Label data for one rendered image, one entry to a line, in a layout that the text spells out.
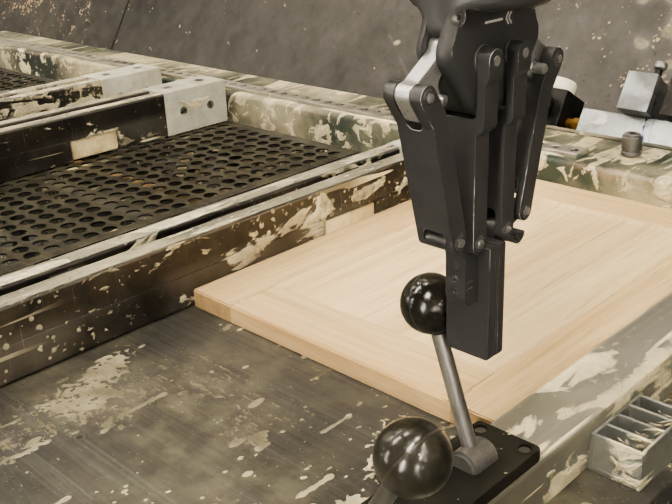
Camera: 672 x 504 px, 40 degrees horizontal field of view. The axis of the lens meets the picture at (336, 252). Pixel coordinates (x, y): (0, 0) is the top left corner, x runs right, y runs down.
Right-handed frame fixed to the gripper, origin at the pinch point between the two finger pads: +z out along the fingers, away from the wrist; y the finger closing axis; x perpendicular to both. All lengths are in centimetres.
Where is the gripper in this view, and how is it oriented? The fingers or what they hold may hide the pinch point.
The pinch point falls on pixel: (474, 295)
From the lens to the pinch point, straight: 53.9
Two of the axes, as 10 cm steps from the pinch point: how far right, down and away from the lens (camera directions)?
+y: 7.0, -3.0, 6.5
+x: -7.2, -2.4, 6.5
